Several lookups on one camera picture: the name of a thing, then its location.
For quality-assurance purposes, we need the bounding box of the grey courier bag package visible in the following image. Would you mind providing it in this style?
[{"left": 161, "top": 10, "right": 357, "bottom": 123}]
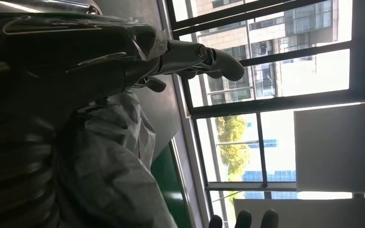
[{"left": 52, "top": 91, "right": 178, "bottom": 228}]

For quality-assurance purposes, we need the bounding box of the green conveyor belt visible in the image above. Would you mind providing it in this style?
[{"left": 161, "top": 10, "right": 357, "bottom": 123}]
[{"left": 151, "top": 143, "right": 193, "bottom": 228}]

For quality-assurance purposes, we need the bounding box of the green tree outside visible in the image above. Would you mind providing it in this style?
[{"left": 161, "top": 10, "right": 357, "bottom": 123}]
[{"left": 215, "top": 114, "right": 252, "bottom": 184}]

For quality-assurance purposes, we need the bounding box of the beige building outside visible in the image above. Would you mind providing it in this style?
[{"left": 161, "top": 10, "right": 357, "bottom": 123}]
[{"left": 182, "top": 0, "right": 353, "bottom": 106}]

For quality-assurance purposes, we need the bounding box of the dark window frame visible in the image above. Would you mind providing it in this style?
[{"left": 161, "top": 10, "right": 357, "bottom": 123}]
[{"left": 165, "top": 0, "right": 365, "bottom": 202}]

